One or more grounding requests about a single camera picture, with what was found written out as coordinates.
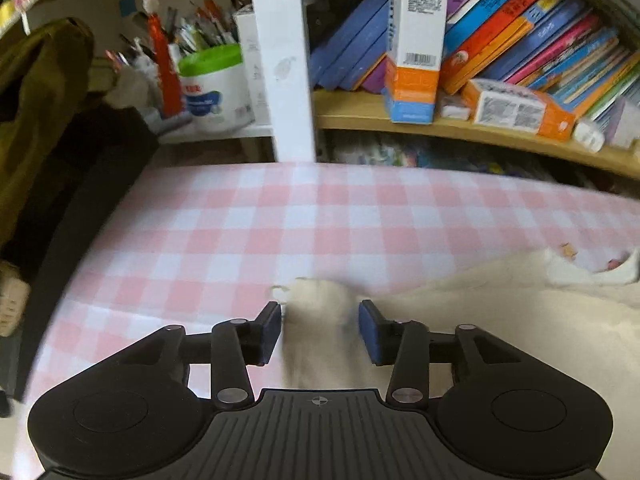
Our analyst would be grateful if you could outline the white shelf post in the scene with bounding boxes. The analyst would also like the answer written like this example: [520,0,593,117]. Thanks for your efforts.
[247,0,317,163]

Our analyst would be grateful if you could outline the white charger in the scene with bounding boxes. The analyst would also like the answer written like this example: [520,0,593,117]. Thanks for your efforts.
[572,119,607,153]

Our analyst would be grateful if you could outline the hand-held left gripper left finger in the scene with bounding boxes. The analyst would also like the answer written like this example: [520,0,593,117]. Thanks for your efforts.
[117,301,282,408]

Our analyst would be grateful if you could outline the bunch of pens and pencils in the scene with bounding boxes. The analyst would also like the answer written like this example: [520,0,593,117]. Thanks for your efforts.
[105,0,241,61]

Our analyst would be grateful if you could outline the tall white box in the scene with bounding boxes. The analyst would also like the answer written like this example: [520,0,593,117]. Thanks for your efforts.
[234,5,271,126]

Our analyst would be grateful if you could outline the red tassel charm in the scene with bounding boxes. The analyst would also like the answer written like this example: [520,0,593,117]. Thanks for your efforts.
[140,0,183,118]

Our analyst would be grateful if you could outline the pink checked cartoon table mat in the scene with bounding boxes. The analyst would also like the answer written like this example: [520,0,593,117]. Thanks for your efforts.
[10,162,640,480]

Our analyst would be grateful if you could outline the white box with yellow label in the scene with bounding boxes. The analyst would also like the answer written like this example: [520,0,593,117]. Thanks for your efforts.
[607,97,640,148]

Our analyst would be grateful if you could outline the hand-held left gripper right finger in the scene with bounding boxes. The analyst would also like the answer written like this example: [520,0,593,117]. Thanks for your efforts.
[358,299,523,406]

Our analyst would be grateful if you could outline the white carton with orange end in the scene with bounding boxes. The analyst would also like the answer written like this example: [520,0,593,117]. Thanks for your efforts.
[460,78,577,142]

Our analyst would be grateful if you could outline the olive green cloth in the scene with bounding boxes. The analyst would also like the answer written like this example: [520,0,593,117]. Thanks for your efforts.
[0,17,96,251]

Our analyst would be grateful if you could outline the white side shelf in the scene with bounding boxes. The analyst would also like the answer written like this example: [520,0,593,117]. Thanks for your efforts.
[0,0,276,146]

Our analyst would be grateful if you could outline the row of colourful books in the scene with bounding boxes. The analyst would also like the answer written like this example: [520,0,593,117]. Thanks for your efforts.
[307,0,640,131]

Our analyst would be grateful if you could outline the white jar with green rim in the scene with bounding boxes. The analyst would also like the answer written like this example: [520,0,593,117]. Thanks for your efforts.
[177,44,256,136]

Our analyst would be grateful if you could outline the wooden bookshelf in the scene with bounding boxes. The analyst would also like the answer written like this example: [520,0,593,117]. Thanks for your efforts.
[247,0,640,181]

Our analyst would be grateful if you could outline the small white box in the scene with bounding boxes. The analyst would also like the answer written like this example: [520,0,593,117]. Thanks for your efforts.
[437,95,472,122]

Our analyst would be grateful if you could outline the beige printed t-shirt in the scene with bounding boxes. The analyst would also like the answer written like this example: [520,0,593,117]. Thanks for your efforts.
[271,247,640,480]

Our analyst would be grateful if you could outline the white orange blue carton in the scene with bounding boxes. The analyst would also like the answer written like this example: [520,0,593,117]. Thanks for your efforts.
[382,0,448,125]

